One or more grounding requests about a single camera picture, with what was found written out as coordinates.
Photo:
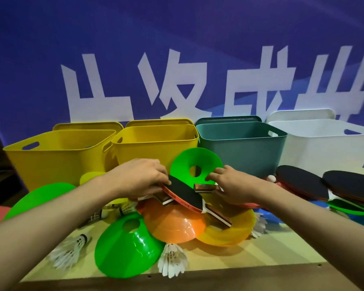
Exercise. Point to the person's left hand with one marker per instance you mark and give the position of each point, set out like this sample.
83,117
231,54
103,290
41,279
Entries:
133,177

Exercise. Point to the person's right hand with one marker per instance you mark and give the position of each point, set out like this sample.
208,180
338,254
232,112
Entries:
239,187

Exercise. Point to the person's right middle finger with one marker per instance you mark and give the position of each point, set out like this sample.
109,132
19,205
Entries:
223,169

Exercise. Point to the person's left thumb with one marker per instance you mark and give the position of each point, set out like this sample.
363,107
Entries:
150,191

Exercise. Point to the person's right thumb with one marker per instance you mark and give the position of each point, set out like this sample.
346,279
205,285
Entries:
222,195

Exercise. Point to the black and red table tennis paddle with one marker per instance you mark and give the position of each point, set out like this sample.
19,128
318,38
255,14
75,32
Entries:
185,192

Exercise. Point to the person's right forearm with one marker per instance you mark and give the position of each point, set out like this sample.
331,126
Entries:
321,227

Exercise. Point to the person's left forearm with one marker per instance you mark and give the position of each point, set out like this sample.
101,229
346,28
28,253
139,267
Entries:
48,221

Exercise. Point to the white feather shuttlecock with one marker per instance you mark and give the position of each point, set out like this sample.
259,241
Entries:
173,260
258,225
68,250
97,215
128,207

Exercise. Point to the teal plastic bin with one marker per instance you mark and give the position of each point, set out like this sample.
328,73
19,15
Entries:
245,151

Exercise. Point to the translucent amber disc cone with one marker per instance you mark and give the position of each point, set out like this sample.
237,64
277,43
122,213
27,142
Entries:
233,228

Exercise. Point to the green disc cone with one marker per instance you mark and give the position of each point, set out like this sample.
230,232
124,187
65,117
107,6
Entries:
348,209
185,162
39,196
124,251

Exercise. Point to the orange disc cone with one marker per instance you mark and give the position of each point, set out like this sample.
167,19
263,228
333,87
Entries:
173,224

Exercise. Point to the small yellow plastic bin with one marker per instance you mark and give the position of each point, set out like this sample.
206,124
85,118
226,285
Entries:
151,148

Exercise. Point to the white table tennis ball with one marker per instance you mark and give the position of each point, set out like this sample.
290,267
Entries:
271,178

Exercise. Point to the teal bin lid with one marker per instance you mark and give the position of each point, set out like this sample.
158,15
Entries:
227,119

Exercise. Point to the yellow disc cone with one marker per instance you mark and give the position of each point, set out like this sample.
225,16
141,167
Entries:
89,177

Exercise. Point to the yellow bin lid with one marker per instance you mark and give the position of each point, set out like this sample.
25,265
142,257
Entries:
159,122
88,126

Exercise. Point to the white bin lid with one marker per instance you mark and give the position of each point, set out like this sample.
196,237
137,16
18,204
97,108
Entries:
300,115

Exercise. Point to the large yellow plastic bin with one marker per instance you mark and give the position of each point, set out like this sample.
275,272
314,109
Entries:
57,160

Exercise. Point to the white plastic bin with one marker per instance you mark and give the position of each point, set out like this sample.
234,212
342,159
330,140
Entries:
321,148

